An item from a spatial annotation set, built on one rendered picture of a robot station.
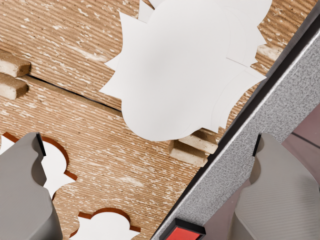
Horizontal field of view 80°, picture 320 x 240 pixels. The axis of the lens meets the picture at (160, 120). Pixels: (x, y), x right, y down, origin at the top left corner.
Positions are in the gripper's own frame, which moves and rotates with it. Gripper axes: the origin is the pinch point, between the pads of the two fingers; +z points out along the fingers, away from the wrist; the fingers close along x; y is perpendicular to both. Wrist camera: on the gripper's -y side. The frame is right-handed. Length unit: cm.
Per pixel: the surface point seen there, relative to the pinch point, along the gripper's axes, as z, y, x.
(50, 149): 12.3, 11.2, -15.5
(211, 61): 7.0, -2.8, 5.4
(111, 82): 6.9, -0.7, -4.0
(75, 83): 13.6, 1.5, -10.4
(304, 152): 108, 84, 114
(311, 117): 108, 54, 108
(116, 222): 12.2, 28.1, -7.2
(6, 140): 12.3, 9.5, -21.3
